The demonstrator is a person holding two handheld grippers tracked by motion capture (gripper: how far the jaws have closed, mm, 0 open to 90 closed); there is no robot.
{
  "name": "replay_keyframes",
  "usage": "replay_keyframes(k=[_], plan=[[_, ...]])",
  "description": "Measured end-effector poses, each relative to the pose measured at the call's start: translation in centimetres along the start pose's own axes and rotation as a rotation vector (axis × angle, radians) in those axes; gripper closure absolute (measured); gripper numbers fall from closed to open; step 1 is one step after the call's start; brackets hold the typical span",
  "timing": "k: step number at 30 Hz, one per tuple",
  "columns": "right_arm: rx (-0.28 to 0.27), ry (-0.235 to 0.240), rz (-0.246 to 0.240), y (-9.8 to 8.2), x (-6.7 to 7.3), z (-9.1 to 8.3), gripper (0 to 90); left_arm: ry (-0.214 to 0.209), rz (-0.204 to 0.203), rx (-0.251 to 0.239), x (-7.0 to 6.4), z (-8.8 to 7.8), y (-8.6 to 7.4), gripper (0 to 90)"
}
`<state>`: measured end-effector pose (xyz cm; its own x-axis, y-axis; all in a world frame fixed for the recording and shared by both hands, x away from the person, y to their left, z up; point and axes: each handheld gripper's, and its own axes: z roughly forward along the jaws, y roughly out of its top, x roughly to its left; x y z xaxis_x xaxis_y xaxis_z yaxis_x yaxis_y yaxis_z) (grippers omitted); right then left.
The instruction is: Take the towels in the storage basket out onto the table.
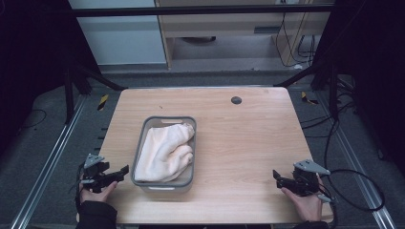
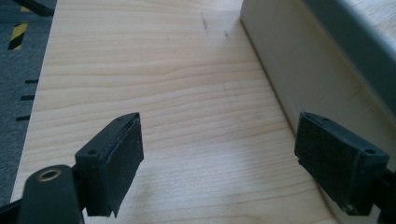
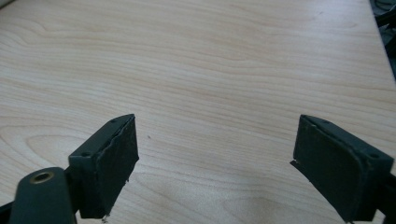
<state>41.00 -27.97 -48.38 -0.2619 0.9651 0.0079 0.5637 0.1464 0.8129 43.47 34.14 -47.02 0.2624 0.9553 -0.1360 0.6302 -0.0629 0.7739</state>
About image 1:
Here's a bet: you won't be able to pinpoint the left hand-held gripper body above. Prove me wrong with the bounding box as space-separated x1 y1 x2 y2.
78 153 119 194

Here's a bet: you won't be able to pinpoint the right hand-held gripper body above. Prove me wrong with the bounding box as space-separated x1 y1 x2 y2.
289 158 336 204

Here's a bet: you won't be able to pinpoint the person's left hand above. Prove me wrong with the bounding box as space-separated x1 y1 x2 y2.
78 174 119 204

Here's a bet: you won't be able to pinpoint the person's right hand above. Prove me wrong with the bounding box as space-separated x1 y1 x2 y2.
280 176 325 223

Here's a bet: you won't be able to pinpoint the cream white towel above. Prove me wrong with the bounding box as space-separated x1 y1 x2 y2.
134 122 196 184

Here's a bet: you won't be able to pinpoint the grey plastic basket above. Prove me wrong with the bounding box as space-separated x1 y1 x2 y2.
130 115 198 194

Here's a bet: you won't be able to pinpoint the yellow black striped tape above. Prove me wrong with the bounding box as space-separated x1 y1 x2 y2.
96 94 110 112
300 91 319 106

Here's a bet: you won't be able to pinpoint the black metal stand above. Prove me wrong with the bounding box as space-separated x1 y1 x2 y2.
62 60 128 126
273 58 356 122

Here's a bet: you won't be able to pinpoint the black curtain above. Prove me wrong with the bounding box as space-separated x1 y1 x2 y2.
0 0 102 160
309 0 405 179

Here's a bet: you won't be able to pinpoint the white cabinet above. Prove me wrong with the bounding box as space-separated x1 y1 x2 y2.
67 0 168 67

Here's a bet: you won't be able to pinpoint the light wooden desk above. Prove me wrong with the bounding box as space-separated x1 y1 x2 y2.
154 0 336 70

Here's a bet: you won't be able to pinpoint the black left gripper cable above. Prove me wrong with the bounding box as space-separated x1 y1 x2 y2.
68 161 86 213

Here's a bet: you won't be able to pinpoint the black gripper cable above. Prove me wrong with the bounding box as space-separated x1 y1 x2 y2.
316 168 387 229
68 161 86 213

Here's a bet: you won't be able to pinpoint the aluminium floor rail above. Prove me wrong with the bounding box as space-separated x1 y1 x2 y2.
313 90 399 229
9 94 89 229

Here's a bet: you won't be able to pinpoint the bundle of black floor cables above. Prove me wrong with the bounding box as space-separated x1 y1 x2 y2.
299 74 386 173

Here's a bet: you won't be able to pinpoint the black floor cable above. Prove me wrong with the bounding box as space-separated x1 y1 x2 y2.
19 109 48 130

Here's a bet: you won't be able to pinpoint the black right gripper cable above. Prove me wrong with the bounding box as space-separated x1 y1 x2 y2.
316 168 387 229

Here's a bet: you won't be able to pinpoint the black cables under desk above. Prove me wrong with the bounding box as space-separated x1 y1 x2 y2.
274 11 317 69

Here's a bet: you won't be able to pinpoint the black horizontal frame bar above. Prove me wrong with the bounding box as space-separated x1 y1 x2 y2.
68 4 335 18

